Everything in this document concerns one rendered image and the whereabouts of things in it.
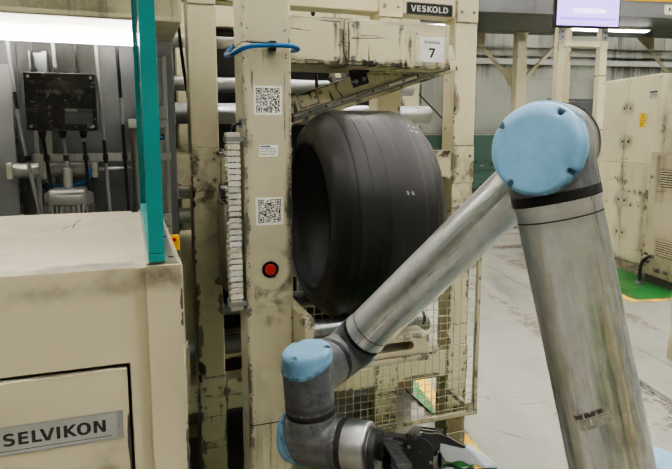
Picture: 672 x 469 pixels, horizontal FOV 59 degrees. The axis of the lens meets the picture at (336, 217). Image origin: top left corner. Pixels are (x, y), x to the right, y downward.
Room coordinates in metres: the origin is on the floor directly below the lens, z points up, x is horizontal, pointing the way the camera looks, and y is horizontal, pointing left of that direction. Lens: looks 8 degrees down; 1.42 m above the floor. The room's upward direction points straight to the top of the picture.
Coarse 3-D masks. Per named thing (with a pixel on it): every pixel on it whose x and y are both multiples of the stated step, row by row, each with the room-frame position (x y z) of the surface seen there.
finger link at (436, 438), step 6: (426, 432) 0.92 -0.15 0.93; (438, 432) 0.92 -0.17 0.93; (426, 438) 0.91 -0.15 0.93; (432, 438) 0.91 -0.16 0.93; (438, 438) 0.90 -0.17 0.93; (444, 438) 0.90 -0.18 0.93; (450, 438) 0.90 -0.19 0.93; (432, 444) 0.91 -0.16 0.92; (438, 444) 0.90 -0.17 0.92; (450, 444) 0.90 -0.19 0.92; (456, 444) 0.89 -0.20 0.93; (462, 444) 0.90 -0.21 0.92; (420, 450) 0.91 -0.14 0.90; (438, 450) 0.90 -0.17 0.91
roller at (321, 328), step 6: (336, 318) 1.56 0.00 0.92; (342, 318) 1.56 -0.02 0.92; (414, 318) 1.62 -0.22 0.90; (420, 318) 1.62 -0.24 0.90; (318, 324) 1.53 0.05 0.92; (324, 324) 1.53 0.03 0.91; (330, 324) 1.54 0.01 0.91; (336, 324) 1.54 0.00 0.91; (408, 324) 1.61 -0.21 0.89; (414, 324) 1.62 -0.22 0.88; (420, 324) 1.63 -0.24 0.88; (318, 330) 1.52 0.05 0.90; (324, 330) 1.53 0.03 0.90; (330, 330) 1.53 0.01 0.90; (318, 336) 1.53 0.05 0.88
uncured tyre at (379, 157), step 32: (320, 128) 1.60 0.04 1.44; (352, 128) 1.54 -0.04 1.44; (384, 128) 1.57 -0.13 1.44; (416, 128) 1.62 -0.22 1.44; (320, 160) 1.56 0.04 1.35; (352, 160) 1.47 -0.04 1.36; (384, 160) 1.49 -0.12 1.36; (416, 160) 1.52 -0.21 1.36; (320, 192) 1.98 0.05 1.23; (352, 192) 1.44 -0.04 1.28; (384, 192) 1.45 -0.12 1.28; (416, 192) 1.48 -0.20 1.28; (320, 224) 1.98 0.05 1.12; (352, 224) 1.43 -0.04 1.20; (384, 224) 1.43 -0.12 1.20; (416, 224) 1.46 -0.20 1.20; (320, 256) 1.92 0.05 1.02; (352, 256) 1.43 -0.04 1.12; (384, 256) 1.44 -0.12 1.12; (320, 288) 1.57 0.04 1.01; (352, 288) 1.46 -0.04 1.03
